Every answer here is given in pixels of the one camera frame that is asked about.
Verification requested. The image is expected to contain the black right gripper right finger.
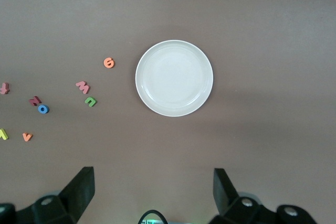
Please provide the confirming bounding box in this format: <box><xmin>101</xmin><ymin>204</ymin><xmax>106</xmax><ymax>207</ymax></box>
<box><xmin>209</xmin><ymin>167</ymin><xmax>319</xmax><ymax>224</ymax></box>

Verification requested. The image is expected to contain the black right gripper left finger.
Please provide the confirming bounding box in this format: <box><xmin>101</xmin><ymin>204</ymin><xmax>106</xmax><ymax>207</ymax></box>
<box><xmin>0</xmin><ymin>166</ymin><xmax>96</xmax><ymax>224</ymax></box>

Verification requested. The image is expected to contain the green foam letter U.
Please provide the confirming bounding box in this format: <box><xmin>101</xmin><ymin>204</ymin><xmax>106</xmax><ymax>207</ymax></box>
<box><xmin>84</xmin><ymin>97</ymin><xmax>98</xmax><ymax>108</ymax></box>

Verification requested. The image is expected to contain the pink foam letter W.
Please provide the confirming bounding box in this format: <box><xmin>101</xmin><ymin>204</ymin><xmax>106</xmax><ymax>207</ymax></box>
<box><xmin>75</xmin><ymin>81</ymin><xmax>91</xmax><ymax>94</ymax></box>

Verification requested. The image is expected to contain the orange foam digit 6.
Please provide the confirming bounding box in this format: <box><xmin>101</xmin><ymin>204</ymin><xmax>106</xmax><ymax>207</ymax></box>
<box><xmin>103</xmin><ymin>57</ymin><xmax>116</xmax><ymax>69</ymax></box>

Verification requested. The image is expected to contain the dark red foam letter Z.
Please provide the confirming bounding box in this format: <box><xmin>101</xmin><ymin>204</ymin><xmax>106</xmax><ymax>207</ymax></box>
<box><xmin>28</xmin><ymin>95</ymin><xmax>43</xmax><ymax>107</ymax></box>

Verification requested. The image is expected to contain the beige brown plate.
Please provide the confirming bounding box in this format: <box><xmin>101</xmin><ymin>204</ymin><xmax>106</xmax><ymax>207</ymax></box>
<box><xmin>135</xmin><ymin>39</ymin><xmax>214</xmax><ymax>118</ymax></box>

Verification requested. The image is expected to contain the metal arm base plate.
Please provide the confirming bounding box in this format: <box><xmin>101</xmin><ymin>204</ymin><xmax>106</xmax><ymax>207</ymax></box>
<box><xmin>143</xmin><ymin>219</ymin><xmax>195</xmax><ymax>224</ymax></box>

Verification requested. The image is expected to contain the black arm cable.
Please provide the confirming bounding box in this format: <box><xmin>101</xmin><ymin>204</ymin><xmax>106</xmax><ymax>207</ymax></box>
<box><xmin>137</xmin><ymin>209</ymin><xmax>169</xmax><ymax>224</ymax></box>

